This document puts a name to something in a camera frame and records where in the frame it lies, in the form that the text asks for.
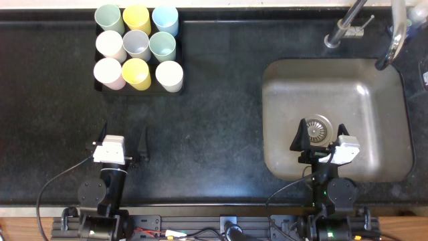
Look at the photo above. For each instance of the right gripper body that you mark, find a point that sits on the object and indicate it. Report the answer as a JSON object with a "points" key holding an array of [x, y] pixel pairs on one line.
{"points": [[311, 155]]}

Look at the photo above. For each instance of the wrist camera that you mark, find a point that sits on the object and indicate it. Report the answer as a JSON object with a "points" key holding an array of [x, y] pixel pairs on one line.
{"points": [[109, 149], [346, 150]]}

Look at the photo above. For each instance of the blue cup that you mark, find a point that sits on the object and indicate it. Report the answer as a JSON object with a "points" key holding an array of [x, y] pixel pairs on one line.
{"points": [[165, 17]]}

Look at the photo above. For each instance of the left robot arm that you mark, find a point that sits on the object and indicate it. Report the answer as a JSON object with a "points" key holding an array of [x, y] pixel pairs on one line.
{"points": [[112, 187]]}

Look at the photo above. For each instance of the mounting rail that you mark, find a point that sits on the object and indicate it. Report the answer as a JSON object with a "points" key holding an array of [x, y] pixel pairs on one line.
{"points": [[200, 225]]}

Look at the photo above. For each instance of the green cup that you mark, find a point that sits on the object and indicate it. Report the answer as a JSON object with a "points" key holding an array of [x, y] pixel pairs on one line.
{"points": [[108, 16], [162, 45]]}

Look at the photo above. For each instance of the steel sink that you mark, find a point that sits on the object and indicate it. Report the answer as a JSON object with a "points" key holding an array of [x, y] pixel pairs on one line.
{"points": [[368, 110]]}

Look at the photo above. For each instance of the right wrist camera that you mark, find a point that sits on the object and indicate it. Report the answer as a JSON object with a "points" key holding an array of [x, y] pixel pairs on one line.
{"points": [[346, 150]]}

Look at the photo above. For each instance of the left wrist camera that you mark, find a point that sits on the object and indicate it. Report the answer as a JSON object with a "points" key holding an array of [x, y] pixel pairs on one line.
{"points": [[109, 149]]}

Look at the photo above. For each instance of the white cup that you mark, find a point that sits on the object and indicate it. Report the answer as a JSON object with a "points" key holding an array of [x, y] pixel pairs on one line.
{"points": [[169, 74], [109, 43]]}

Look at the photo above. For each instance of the black tray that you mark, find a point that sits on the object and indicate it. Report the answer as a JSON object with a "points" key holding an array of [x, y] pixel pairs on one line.
{"points": [[152, 92]]}

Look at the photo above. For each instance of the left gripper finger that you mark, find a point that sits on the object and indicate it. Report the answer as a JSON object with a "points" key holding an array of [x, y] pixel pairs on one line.
{"points": [[143, 147], [103, 134]]}

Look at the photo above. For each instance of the yellow cup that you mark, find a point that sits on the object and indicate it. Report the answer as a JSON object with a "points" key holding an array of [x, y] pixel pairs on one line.
{"points": [[136, 16], [135, 71]]}

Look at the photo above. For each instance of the blue soap bottle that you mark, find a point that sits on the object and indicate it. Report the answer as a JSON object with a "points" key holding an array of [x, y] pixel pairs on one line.
{"points": [[418, 14]]}

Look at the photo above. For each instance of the steel tap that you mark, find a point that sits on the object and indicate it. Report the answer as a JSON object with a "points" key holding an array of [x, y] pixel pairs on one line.
{"points": [[399, 33]]}

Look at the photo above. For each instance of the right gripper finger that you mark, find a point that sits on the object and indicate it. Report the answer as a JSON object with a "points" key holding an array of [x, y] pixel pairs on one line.
{"points": [[343, 131], [301, 140]]}

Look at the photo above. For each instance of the grey cup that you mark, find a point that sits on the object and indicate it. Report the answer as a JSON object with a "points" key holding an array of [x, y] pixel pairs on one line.
{"points": [[136, 43]]}

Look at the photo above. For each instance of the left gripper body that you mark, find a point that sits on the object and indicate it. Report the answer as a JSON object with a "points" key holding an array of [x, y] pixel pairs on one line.
{"points": [[132, 160]]}

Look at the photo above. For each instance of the pink cup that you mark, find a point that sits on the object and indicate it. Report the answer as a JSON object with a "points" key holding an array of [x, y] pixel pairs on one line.
{"points": [[107, 72]]}

